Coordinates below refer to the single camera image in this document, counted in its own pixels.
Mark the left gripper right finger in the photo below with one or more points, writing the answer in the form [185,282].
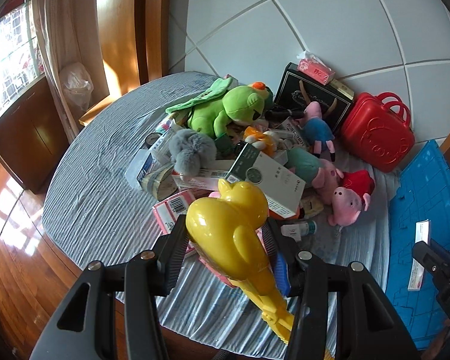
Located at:
[367,325]

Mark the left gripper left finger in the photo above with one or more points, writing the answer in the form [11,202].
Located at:
[83,325]

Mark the white pink medicine box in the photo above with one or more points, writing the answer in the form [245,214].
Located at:
[420,254]

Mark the red dress pig plush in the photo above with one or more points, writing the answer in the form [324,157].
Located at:
[351,198]

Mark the white green carton box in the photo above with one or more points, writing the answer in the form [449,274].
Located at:
[282,188]

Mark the yellow duck toy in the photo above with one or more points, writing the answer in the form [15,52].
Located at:
[223,231]

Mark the grey fluffy plush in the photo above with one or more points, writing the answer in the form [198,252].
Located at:
[190,151]

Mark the large pink tissue pack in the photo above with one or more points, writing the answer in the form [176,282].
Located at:
[166,214]

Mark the blue plastic storage crate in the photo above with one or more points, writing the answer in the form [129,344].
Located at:
[420,211]

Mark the green capped bottle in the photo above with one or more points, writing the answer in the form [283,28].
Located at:
[298,230]

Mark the teal dress pig plush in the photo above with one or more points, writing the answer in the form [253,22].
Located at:
[318,173]

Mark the red bear suitcase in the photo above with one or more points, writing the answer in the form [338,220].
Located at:
[378,130]

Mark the white plastic pouch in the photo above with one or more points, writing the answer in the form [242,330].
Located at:
[142,164]

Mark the blue dress pig plush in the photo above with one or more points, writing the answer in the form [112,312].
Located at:
[317,132]

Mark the dark wooden cabinet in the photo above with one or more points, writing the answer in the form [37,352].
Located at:
[32,137]

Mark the gold flat box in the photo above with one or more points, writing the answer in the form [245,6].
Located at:
[342,88]

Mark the black gift box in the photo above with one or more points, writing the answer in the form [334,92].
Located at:
[335,106]

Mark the clear plastic bag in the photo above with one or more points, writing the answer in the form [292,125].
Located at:
[77,85]

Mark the small pink tissue pack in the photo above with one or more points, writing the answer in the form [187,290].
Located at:
[315,68]

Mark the green frog plush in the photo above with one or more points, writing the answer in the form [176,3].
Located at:
[221,104]

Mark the orange green duck plush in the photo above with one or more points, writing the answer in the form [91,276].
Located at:
[265,92]

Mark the beige curtain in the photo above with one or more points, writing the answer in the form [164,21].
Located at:
[67,32]

